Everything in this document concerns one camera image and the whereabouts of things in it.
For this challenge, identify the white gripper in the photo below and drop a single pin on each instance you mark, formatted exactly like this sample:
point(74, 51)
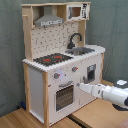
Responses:
point(94, 90)

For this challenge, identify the white oven door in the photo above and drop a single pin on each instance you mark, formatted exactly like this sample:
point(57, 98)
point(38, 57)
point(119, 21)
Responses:
point(63, 100)

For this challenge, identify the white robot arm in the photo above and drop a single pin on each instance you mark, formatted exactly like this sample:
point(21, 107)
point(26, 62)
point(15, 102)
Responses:
point(117, 94)

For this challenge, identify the wooden toy kitchen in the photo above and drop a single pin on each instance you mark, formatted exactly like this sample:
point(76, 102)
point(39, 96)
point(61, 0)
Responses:
point(47, 40)

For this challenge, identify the right red stove knob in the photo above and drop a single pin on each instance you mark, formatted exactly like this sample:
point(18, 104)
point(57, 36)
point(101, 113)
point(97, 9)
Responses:
point(74, 69)

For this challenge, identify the red stove knob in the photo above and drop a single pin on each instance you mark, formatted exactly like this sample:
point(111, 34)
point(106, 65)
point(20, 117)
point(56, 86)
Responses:
point(74, 69)
point(56, 75)

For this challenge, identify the left red stove knob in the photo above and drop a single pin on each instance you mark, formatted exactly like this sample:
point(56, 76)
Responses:
point(56, 75)

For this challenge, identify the grey toy sink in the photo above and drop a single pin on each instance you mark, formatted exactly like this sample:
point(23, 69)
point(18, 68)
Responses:
point(79, 51)

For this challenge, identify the black toy faucet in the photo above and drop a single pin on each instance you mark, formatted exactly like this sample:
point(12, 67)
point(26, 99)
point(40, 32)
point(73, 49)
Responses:
point(72, 40)

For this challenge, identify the black toy stovetop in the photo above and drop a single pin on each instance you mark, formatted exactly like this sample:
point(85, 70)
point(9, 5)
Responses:
point(52, 59)

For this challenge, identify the toy microwave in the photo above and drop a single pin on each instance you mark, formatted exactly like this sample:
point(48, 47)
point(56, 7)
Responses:
point(77, 12)

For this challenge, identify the grey range hood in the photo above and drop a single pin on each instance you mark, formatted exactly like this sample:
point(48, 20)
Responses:
point(48, 18)

